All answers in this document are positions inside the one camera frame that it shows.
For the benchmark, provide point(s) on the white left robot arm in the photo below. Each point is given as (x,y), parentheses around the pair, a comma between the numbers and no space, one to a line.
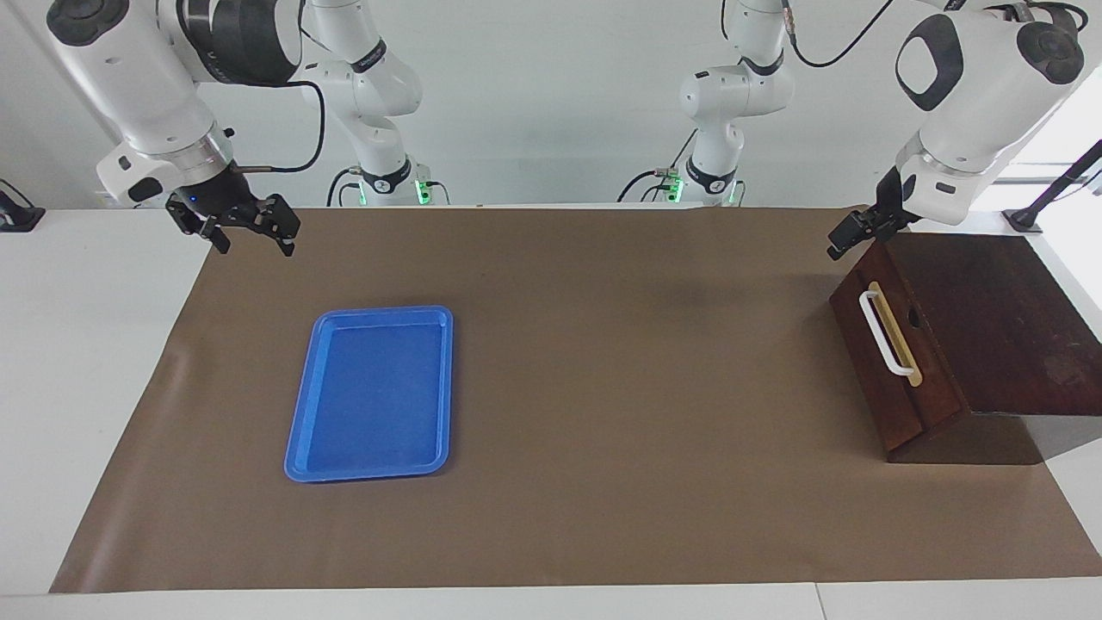
(981,103)

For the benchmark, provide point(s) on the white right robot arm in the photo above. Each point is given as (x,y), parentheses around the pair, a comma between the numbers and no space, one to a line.
(129,77)

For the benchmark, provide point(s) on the black clamp mount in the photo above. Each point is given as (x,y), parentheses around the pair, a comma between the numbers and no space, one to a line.
(17,217)

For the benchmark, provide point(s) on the brown paper table mat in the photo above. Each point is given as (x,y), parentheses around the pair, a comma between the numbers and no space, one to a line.
(603,430)

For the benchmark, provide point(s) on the black camera stand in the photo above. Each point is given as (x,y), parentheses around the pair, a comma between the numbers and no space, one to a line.
(1023,220)

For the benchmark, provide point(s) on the dark brown wooden cabinet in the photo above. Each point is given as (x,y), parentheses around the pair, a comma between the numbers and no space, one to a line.
(1007,327)

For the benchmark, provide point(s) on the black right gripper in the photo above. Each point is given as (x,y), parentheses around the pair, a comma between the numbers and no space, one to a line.
(222,196)

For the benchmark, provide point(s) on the blue plastic tray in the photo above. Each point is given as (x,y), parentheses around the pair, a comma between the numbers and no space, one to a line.
(370,396)

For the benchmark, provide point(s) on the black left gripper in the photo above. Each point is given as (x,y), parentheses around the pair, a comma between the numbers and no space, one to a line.
(889,202)

